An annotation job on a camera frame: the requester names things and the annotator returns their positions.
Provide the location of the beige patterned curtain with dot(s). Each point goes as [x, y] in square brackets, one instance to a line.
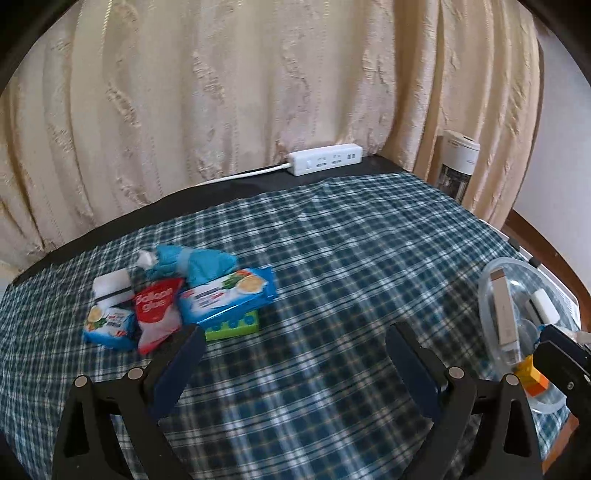
[231, 92]

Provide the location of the blue plaid tablecloth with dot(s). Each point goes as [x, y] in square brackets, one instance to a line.
[323, 258]

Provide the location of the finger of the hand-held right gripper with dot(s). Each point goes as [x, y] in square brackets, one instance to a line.
[568, 369]
[554, 333]

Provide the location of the green toy block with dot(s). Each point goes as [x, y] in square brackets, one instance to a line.
[231, 327]

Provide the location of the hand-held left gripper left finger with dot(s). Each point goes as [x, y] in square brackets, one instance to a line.
[178, 369]

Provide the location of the blue cloth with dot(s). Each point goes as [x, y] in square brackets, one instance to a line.
[203, 263]

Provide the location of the small blue cracker packet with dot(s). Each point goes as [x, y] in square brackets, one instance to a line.
[108, 325]

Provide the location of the white power strip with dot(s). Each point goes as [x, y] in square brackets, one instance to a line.
[323, 160]

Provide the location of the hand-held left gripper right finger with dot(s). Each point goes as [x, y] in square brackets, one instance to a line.
[411, 369]

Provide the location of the white standing appliance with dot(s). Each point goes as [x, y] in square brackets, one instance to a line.
[459, 157]

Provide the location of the red glue packet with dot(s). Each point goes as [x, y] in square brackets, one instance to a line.
[157, 314]

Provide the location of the orange and yellow toy block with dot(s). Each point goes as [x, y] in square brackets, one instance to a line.
[531, 374]

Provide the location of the large blue cracker packet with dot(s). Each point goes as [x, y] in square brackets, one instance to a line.
[226, 295]

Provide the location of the clear plastic container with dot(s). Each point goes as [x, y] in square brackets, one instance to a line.
[524, 281]

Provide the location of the white crumpled ribbon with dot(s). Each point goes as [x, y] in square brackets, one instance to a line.
[147, 259]

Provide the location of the large grey sponge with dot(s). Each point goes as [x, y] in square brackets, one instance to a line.
[505, 318]

